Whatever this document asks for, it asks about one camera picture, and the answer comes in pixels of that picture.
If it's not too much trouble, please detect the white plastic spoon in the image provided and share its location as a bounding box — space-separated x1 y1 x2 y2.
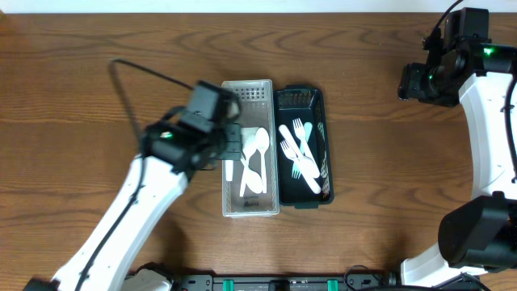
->
255 128 270 193
240 135 256 197
224 160 233 182
279 124 320 179

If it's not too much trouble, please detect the white plastic utensil handle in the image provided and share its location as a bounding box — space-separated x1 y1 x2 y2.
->
241 157 263 194

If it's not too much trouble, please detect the white plastic fork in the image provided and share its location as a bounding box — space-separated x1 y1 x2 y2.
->
280 140 321 194
292 118 315 162
292 122 313 179

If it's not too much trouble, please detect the white plastic fork top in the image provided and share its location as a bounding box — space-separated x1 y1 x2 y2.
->
292 122 313 179

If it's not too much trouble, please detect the black plastic basket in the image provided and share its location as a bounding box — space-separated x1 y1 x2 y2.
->
274 85 334 209

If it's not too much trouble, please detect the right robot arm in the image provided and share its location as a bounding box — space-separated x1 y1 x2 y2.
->
398 39 516 287

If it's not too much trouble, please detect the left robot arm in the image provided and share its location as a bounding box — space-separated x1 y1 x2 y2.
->
25 120 242 290

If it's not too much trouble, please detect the clear plastic basket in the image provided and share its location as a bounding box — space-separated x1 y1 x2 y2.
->
222 79 280 217

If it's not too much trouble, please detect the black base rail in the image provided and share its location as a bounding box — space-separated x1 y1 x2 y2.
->
124 262 484 291

